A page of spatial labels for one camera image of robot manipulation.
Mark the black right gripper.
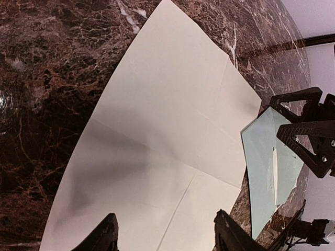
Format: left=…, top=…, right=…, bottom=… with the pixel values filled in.
left=270, top=87, right=335, bottom=178

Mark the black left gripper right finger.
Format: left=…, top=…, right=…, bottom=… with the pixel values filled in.
left=214, top=210, right=266, bottom=251

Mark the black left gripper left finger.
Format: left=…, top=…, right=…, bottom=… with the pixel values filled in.
left=75, top=213, right=118, bottom=251

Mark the light blue paper envelope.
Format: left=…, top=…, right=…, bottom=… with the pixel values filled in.
left=241, top=107, right=303, bottom=239

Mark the white letter sheet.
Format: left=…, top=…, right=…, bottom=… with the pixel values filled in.
left=273, top=148, right=278, bottom=206

